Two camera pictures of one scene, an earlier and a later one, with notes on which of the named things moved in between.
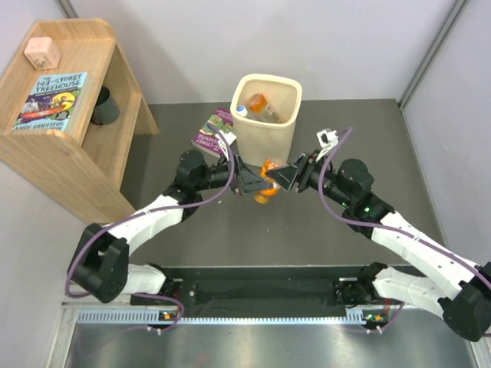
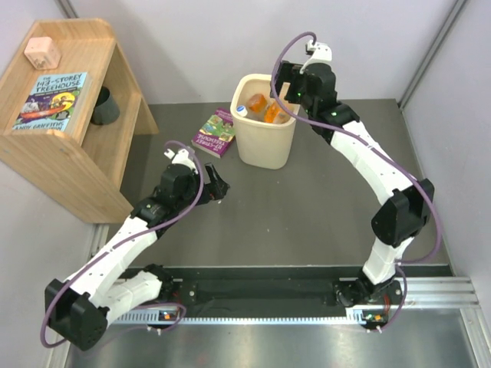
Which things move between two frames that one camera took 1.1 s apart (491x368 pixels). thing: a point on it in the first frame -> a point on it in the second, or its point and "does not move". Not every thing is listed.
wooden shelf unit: x=70 y=106 does not move
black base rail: x=249 y=287 does not move
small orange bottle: x=263 y=195 -> x=274 y=114
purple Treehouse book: x=207 y=137 does not move
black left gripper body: x=236 y=178 -> x=211 y=191
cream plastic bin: x=256 y=142 does not move
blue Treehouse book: x=53 y=102 does not move
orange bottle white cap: x=258 y=109 does not move
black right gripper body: x=309 y=170 -> x=289 y=73
